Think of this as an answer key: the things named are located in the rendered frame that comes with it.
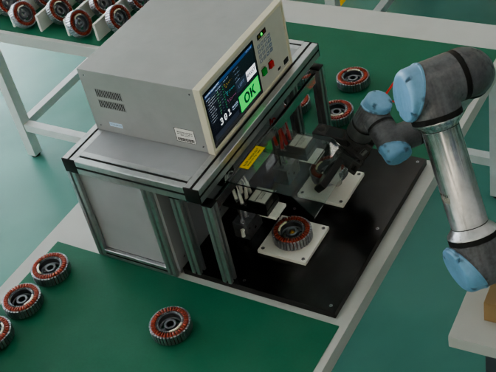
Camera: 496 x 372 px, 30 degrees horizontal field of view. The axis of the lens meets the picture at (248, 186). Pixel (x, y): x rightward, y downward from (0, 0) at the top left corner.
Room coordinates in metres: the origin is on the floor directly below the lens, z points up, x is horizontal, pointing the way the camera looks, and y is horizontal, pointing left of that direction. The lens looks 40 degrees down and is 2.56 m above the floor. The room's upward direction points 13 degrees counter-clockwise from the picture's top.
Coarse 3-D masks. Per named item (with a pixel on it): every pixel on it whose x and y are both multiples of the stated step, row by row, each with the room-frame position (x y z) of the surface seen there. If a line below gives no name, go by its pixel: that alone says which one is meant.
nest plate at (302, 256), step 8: (312, 224) 1.91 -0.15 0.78; (320, 224) 1.90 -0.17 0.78; (320, 232) 1.87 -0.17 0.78; (264, 240) 1.89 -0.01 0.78; (272, 240) 1.88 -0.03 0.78; (312, 240) 1.85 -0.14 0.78; (320, 240) 1.84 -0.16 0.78; (264, 248) 1.86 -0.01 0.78; (272, 248) 1.85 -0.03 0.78; (304, 248) 1.82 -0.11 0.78; (312, 248) 1.81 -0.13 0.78; (272, 256) 1.83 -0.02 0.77; (280, 256) 1.81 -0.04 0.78; (288, 256) 1.81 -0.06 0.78; (296, 256) 1.80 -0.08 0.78; (304, 256) 1.79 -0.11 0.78; (304, 264) 1.77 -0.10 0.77
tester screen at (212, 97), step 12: (240, 60) 2.04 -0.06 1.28; (252, 60) 2.08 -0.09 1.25; (228, 72) 1.99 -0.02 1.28; (240, 72) 2.03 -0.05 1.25; (216, 84) 1.94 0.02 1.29; (228, 84) 1.98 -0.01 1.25; (204, 96) 1.90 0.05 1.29; (216, 96) 1.93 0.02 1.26; (228, 96) 1.97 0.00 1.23; (216, 108) 1.93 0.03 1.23; (228, 108) 1.96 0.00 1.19; (240, 108) 2.00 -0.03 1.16; (216, 120) 1.92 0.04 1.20; (228, 120) 1.95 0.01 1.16; (216, 132) 1.91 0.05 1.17; (216, 144) 1.90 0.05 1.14
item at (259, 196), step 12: (252, 192) 1.94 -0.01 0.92; (264, 192) 1.93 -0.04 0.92; (228, 204) 1.95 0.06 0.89; (240, 204) 1.93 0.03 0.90; (252, 204) 1.90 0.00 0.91; (264, 204) 1.88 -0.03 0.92; (276, 204) 1.91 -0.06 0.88; (240, 216) 1.94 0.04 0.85; (264, 216) 1.88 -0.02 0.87; (276, 216) 1.87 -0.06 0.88
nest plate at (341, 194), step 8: (352, 176) 2.07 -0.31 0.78; (360, 176) 2.06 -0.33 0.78; (344, 184) 2.04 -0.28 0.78; (352, 184) 2.04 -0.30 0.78; (336, 192) 2.02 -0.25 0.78; (344, 192) 2.01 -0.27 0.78; (352, 192) 2.01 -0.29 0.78; (328, 200) 1.99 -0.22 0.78; (336, 200) 1.98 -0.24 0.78; (344, 200) 1.98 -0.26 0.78
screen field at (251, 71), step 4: (252, 64) 2.08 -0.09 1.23; (252, 68) 2.07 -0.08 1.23; (248, 72) 2.06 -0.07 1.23; (252, 72) 2.07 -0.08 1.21; (244, 76) 2.04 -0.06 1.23; (248, 76) 2.05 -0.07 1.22; (240, 80) 2.02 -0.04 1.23; (244, 80) 2.04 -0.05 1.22; (248, 80) 2.05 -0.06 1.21; (236, 84) 2.01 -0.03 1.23; (240, 84) 2.02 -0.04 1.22; (244, 84) 2.03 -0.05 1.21; (240, 88) 2.02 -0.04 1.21
